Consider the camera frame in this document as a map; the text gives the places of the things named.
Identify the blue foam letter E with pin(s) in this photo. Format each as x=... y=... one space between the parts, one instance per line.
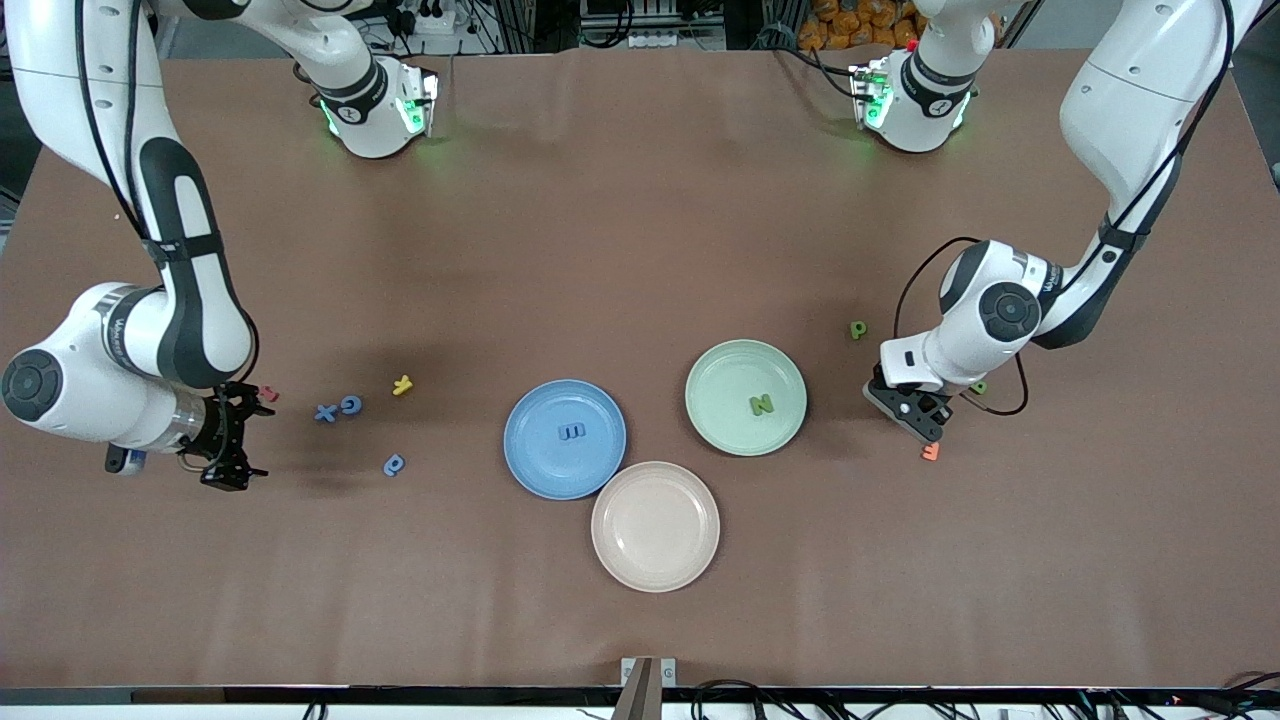
x=571 y=432

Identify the blue foam letter Q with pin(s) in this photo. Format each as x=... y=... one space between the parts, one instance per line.
x=398 y=468

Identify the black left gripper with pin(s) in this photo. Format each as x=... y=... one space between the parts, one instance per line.
x=939 y=418

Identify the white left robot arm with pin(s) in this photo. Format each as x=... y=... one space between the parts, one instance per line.
x=1130 y=100

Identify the white power strip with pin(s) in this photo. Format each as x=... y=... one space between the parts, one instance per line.
x=430 y=20

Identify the bag of orange items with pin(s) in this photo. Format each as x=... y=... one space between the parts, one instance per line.
x=850 y=25

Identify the green foam letter N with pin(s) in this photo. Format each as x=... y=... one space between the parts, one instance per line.
x=762 y=405

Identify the beige pink plate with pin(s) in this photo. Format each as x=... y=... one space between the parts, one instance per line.
x=655 y=526

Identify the blue foam letter G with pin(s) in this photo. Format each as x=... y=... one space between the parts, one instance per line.
x=343 y=404

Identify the grey metal bracket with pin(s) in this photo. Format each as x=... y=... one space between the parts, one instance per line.
x=640 y=690

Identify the green plate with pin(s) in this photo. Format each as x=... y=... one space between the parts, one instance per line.
x=730 y=400

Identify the black table edge rail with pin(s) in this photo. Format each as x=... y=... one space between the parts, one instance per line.
x=300 y=695

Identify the yellow foam letter Y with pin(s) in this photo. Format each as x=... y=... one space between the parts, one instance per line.
x=402 y=385

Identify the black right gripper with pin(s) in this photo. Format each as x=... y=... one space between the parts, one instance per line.
x=213 y=428

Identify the blue plate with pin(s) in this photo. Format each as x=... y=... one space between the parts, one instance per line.
x=540 y=460

